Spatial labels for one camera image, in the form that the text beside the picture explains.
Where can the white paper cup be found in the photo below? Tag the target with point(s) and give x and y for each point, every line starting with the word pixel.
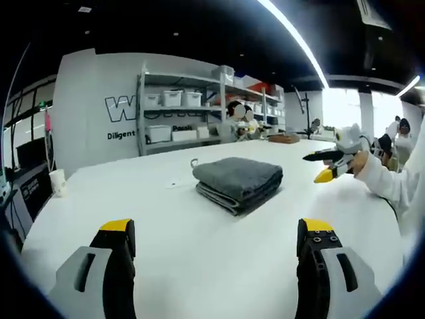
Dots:
pixel 58 182

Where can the black cabinet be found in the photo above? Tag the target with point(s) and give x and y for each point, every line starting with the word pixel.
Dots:
pixel 31 189

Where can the pink hanging object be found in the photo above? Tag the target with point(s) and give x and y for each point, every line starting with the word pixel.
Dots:
pixel 49 123

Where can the short ceiling light strip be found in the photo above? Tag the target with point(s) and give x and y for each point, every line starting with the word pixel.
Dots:
pixel 410 85

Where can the group of white storage bins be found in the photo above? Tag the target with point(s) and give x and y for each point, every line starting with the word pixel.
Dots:
pixel 172 98

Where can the black stand with round mirror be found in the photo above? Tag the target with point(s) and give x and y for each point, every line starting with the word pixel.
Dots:
pixel 307 113

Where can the brown flat object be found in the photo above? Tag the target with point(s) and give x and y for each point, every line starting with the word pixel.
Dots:
pixel 283 138

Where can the grey towel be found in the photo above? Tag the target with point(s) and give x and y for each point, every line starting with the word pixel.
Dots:
pixel 237 181

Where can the person's right hand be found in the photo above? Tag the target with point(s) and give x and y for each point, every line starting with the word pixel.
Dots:
pixel 360 164

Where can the grey metal shelf rack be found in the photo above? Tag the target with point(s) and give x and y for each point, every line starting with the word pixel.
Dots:
pixel 219 109

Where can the long ceiling light strip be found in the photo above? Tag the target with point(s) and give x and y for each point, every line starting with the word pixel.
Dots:
pixel 299 40

